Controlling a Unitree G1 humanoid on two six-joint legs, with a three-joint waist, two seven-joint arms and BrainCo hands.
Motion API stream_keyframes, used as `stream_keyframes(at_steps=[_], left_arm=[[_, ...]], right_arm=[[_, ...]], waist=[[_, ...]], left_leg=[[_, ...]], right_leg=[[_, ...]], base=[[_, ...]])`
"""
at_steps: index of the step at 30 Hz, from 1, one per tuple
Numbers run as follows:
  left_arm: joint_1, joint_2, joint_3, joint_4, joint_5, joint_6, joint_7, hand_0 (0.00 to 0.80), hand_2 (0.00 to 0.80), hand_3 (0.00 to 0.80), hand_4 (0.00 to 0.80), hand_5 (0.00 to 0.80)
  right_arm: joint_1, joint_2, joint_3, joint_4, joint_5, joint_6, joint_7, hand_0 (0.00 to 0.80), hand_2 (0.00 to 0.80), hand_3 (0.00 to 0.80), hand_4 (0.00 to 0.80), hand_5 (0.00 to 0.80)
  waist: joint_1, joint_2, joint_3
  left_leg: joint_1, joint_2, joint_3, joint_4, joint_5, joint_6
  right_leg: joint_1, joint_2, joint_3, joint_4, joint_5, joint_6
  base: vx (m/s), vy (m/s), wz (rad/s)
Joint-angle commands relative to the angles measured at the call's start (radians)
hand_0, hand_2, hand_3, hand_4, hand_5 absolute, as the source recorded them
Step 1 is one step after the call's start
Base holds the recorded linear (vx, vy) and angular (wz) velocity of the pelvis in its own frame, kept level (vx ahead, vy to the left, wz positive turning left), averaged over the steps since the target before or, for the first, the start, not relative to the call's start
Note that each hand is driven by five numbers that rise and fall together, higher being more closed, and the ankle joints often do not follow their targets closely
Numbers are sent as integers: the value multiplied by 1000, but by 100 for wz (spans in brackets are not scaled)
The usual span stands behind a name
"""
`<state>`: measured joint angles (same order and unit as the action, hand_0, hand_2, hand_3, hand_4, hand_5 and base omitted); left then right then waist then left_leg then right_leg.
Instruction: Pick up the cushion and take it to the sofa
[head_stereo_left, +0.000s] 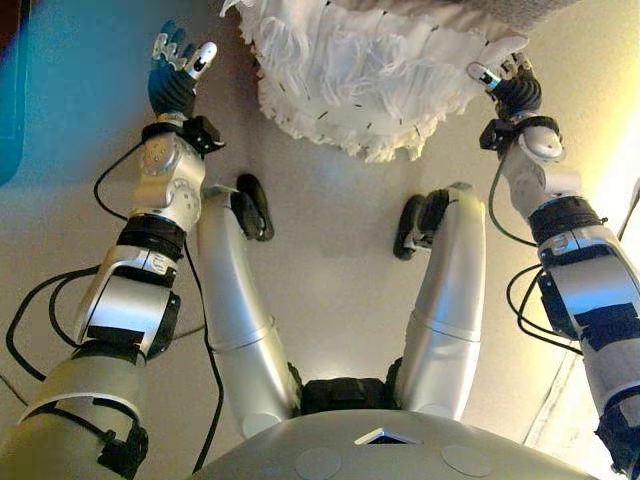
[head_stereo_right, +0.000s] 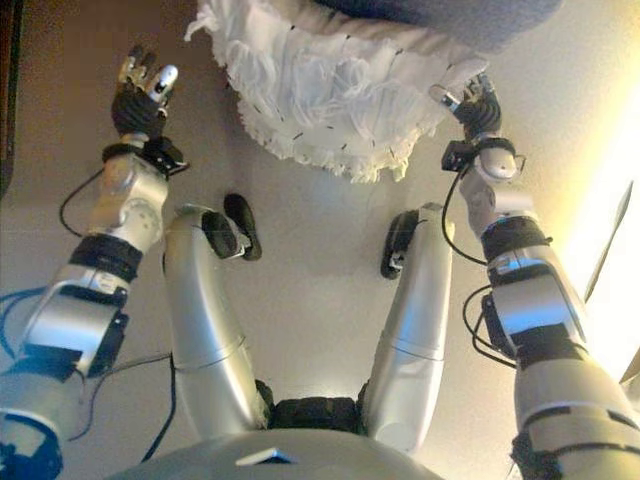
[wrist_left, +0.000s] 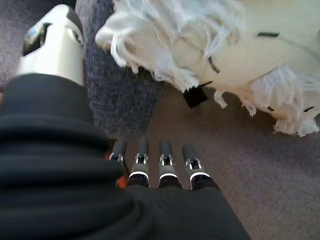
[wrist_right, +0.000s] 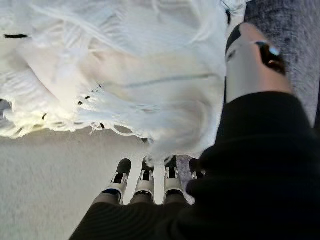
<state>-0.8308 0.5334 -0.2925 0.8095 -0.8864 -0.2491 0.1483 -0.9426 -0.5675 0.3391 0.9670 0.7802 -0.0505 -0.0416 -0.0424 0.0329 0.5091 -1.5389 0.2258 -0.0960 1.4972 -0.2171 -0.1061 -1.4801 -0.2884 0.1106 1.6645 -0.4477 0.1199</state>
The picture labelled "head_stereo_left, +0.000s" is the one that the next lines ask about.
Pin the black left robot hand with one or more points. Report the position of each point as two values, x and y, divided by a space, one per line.
170 87

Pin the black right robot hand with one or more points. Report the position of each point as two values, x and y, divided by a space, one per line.
520 92

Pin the white fringed cushion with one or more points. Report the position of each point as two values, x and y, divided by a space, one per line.
360 75

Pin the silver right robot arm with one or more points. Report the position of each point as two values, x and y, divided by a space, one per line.
585 280

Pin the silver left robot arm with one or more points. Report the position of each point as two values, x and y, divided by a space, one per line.
130 300

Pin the grey fabric armchair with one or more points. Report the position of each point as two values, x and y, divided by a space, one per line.
450 12

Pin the glossy brown wooden cabinet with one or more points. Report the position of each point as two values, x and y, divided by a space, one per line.
12 90

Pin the silver right robot leg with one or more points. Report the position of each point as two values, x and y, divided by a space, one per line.
445 300

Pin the silver robot leg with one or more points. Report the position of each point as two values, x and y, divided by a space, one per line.
235 300
445 300

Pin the silver left robot leg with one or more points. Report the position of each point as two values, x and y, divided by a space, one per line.
235 300

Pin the grey robot torso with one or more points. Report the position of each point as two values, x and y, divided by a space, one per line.
390 450

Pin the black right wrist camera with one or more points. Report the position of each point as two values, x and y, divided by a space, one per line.
497 135

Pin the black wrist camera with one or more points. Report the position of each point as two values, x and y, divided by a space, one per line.
497 135
202 132

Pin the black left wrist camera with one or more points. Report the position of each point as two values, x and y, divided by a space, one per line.
202 132

